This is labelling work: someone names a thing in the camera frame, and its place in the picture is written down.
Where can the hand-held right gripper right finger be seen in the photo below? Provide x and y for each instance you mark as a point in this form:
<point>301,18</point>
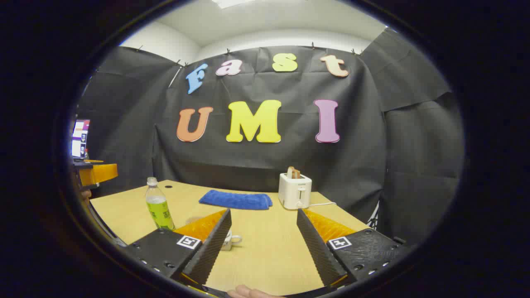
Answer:
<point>316,252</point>

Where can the computer monitor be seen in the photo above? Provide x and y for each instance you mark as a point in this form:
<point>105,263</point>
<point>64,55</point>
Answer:
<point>80,138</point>

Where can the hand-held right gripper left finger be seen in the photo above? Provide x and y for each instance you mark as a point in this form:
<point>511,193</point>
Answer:
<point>211,252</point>

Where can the black tripod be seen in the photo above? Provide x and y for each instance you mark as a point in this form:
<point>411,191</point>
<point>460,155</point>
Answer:
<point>374,217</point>

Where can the white teacup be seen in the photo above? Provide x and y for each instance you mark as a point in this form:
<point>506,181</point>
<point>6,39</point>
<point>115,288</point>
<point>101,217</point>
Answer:
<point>227,244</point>

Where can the blue folded towel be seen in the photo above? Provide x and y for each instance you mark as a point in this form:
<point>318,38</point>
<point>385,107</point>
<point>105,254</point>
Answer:
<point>236,200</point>

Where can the white toaster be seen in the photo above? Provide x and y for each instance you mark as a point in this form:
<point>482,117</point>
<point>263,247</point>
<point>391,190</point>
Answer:
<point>294,192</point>

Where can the toasted bread slice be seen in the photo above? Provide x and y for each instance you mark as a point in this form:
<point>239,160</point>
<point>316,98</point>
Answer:
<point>294,173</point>

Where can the black backdrop cloth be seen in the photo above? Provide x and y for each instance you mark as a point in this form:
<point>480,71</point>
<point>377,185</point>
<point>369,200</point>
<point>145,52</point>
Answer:
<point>364,157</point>

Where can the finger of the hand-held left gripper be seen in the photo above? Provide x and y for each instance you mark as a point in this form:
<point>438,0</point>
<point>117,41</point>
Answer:
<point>99,173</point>

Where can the green label water bottle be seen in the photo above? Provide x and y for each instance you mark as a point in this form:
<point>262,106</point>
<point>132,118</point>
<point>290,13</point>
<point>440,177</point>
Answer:
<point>159,207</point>

